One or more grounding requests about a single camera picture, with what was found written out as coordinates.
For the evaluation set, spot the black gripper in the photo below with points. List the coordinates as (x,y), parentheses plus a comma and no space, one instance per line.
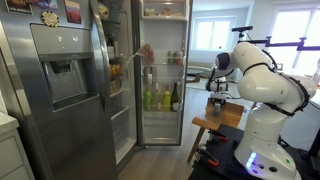
(218,95)

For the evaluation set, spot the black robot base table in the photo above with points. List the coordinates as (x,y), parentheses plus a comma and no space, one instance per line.
(226,156)

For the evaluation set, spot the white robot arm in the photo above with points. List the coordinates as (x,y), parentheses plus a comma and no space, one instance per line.
(266,83)

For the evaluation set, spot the red silver can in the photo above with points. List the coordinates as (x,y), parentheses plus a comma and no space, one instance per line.
(179,58)

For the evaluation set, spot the green silver can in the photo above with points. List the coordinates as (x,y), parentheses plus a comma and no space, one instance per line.
(171,57)

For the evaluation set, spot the stainless steel fridge body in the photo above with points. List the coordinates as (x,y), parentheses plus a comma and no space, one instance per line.
(123,116)

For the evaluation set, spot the fridge door with dispenser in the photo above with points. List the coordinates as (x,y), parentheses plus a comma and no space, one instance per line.
(66,133)

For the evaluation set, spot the wooden stool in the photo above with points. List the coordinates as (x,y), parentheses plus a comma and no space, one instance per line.
(226,116)

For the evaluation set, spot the black orange clamp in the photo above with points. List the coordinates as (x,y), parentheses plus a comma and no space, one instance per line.
(208,158)
(218,135)

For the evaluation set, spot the dark wine bottle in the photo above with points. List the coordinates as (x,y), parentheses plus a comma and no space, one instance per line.
(174,100)

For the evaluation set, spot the yellow green bottle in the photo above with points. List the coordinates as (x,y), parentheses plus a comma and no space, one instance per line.
(166,100)

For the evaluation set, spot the pale clear bottle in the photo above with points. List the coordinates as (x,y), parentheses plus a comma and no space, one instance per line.
(156,100)

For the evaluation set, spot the green glass bottle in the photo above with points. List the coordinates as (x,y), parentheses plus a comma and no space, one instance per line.
(147,100)

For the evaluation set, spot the small window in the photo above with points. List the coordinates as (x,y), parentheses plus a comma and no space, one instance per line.
(211,33)

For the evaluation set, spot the red mesh produce bag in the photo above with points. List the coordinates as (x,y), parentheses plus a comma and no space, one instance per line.
(146,53)

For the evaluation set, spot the large window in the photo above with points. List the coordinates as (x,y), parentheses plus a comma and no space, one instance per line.
(295,26)

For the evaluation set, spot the pale food bag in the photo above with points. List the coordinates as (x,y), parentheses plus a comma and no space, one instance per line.
(103,10)

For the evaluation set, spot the red photo magnet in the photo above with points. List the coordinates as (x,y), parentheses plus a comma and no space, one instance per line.
(73,12)

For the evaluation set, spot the round patterned magnet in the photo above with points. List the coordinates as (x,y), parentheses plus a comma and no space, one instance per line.
(50,19)

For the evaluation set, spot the colourful picture magnet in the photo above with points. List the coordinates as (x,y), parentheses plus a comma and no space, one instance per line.
(45,3)

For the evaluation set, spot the white base cabinet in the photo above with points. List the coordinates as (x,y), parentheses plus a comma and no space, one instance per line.
(13,156)

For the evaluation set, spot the framed photo magnet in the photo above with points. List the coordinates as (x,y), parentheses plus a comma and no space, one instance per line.
(18,6)

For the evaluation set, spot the black stereo camera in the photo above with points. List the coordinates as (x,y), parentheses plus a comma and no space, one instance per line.
(242,28)

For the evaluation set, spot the metal frame bar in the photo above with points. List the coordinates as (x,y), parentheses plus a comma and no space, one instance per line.
(283,43)

